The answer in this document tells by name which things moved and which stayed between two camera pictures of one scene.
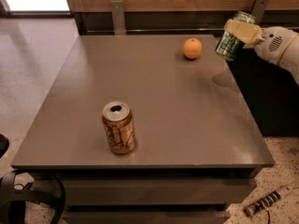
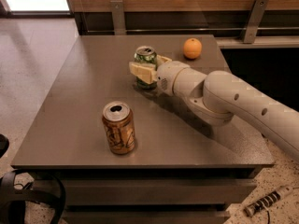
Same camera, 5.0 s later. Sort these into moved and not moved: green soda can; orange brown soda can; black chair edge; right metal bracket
Moved: green soda can
Not moved: black chair edge; right metal bracket; orange brown soda can
